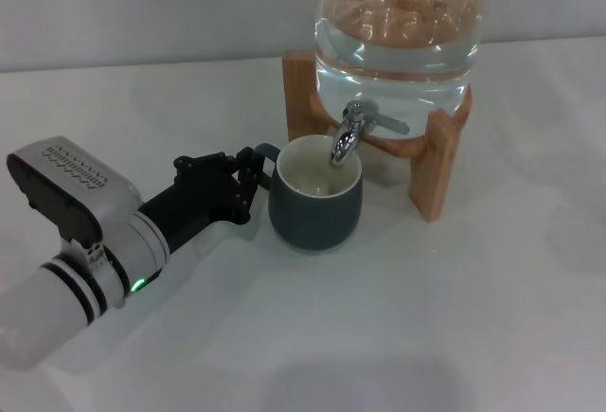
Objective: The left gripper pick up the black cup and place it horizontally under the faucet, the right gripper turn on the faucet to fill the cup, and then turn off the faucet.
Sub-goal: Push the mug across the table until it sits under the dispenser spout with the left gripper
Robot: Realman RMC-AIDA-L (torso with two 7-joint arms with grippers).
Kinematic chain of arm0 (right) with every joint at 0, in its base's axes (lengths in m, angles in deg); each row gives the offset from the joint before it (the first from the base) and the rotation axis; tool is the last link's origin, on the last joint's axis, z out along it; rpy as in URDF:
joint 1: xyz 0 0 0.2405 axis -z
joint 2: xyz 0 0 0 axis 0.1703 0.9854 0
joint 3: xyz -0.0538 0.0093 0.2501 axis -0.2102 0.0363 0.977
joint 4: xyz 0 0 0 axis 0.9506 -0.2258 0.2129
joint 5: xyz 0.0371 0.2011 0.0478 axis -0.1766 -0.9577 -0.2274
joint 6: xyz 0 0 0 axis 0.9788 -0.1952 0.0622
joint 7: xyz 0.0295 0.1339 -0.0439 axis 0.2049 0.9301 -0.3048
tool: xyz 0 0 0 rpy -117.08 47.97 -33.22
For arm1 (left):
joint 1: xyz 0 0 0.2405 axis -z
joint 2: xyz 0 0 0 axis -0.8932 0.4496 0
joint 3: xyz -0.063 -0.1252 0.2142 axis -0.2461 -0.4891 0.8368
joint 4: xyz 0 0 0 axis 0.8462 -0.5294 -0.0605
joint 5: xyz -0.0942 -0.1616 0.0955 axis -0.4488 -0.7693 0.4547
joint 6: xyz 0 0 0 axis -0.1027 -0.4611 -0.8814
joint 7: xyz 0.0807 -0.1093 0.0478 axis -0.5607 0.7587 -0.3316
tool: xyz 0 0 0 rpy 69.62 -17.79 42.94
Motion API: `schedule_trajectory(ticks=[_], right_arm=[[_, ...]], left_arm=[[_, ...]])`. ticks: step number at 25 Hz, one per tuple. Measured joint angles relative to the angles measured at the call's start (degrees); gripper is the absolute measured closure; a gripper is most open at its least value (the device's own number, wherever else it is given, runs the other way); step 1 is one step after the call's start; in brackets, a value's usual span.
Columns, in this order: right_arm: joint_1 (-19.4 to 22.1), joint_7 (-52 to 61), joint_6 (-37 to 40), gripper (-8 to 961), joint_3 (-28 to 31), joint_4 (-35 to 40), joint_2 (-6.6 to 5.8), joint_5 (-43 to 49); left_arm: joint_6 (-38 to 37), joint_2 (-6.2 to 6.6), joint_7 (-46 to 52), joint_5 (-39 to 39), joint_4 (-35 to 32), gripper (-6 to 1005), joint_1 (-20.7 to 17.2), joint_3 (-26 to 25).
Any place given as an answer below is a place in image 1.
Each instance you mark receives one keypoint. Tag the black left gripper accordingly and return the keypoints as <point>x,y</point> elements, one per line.
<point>199,199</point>

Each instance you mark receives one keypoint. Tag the black cup white inside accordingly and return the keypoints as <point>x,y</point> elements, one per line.
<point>312,218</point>

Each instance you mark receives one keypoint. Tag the chrome faucet tap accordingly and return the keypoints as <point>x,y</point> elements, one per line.
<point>348,139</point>

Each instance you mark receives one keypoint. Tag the wooden dispenser stand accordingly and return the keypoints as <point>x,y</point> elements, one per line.
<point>298,99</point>

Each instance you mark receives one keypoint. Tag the glass water dispenser jar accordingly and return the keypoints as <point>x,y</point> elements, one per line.
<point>393,61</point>

